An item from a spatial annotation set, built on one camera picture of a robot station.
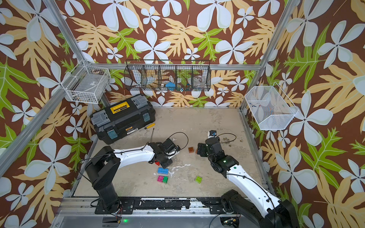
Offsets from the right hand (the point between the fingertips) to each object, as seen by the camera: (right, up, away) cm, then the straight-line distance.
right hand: (202, 144), depth 83 cm
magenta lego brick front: (-25, -21, 0) cm, 32 cm away
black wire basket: (-22, +46, +15) cm, 53 cm away
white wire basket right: (+41, +22, +1) cm, 47 cm away
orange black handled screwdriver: (-35, +4, +22) cm, 41 cm away
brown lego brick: (-6, -5, +10) cm, 13 cm away
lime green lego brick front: (-2, -21, -1) cm, 21 cm away
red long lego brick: (-28, -13, +6) cm, 31 cm away
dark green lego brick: (-22, -21, +1) cm, 31 cm away
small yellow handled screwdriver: (-36, +10, +25) cm, 45 cm away
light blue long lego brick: (-24, -17, +2) cm, 29 cm away
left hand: (-21, -11, +8) cm, 25 cm away
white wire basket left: (-73, +37, +5) cm, 82 cm away
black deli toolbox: (-52, +17, +9) cm, 55 cm away
